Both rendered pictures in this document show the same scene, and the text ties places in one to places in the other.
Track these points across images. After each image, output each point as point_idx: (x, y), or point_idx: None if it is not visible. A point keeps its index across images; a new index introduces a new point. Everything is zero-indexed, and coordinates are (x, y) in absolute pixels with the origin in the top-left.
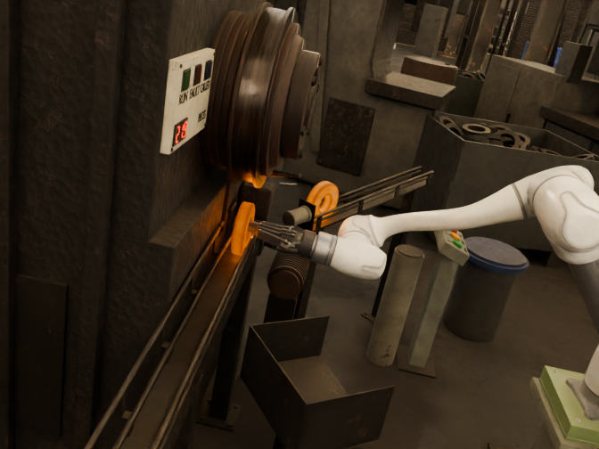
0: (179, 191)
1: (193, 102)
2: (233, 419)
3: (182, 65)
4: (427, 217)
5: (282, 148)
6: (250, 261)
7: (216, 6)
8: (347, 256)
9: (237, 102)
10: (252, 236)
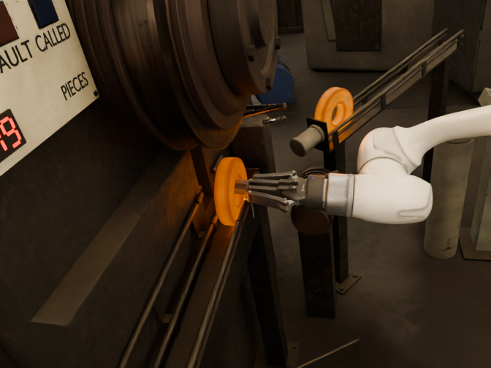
0: (92, 202)
1: (22, 74)
2: (294, 363)
3: None
4: (485, 118)
5: (232, 87)
6: (250, 229)
7: None
8: (372, 203)
9: (120, 45)
10: (246, 197)
